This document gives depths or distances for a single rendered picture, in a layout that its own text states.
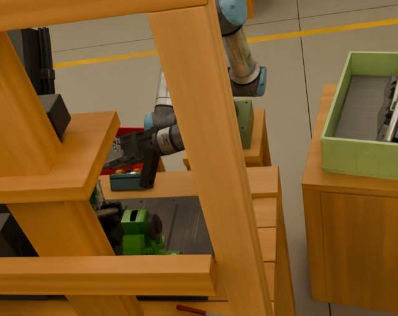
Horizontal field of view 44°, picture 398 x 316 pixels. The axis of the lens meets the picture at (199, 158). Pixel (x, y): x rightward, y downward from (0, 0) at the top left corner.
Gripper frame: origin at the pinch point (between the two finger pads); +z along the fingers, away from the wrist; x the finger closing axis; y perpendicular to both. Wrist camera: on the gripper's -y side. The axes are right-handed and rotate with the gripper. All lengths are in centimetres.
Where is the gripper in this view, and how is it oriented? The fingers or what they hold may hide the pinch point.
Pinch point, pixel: (107, 168)
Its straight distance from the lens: 150.8
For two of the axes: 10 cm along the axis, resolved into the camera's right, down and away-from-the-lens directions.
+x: -4.2, -0.3, -9.1
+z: -8.8, 2.7, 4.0
